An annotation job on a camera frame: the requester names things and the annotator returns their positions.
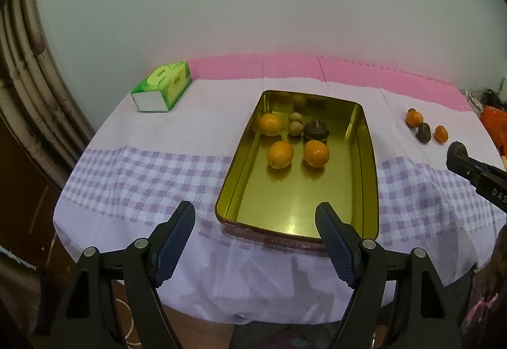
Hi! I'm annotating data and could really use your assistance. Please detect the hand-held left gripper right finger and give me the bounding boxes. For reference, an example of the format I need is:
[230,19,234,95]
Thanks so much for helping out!
[315,202,464,349]

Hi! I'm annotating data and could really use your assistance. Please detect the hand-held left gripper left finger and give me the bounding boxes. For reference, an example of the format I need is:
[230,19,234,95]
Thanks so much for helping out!
[49,200,196,349]

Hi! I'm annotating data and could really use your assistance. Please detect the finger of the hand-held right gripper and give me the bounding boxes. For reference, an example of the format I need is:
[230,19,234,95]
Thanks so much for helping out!
[447,149,490,187]

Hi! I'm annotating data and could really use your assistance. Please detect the gold and red tin box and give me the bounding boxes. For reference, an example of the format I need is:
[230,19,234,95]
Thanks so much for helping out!
[215,90,380,251]

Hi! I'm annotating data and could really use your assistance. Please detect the orange plastic bag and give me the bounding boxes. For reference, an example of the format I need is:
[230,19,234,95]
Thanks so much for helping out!
[480,105,507,154]

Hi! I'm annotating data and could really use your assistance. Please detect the person's pink patterned clothing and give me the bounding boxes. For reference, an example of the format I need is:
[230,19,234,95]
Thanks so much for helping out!
[463,226,507,349]

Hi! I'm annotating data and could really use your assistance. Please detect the brown wooden cabinet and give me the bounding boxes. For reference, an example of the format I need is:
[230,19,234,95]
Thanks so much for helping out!
[0,111,80,334]

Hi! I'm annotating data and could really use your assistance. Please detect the green tissue box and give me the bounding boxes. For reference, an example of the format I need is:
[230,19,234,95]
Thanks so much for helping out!
[131,61,193,112]

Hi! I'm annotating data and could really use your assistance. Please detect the pink foam mat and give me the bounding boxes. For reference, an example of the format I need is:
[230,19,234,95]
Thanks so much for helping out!
[186,53,472,112]

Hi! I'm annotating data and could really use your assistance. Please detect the white cable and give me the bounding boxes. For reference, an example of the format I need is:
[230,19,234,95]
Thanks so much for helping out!
[115,294,141,347]

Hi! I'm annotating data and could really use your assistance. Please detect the bamboo chair frame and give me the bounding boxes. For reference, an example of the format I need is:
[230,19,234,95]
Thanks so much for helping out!
[0,0,96,191]

